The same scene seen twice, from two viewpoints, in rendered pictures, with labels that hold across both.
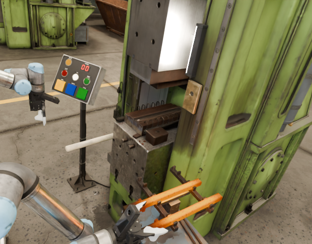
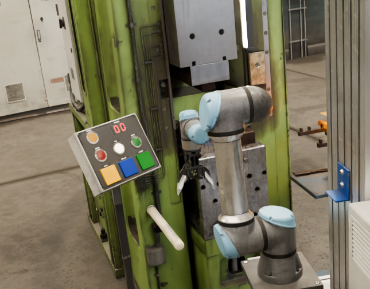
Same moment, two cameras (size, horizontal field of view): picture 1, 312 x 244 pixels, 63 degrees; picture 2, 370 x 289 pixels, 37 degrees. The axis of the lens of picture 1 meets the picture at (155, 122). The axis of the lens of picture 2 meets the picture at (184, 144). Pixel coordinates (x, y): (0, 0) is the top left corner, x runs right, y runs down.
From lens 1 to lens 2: 2.61 m
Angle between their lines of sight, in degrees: 59
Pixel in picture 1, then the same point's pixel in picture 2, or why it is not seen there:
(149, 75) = (226, 69)
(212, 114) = (280, 70)
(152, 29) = (216, 20)
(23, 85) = not seen: hidden behind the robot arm
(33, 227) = not seen: outside the picture
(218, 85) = (276, 41)
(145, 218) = (326, 185)
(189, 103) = (258, 75)
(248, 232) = not seen: hidden behind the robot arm
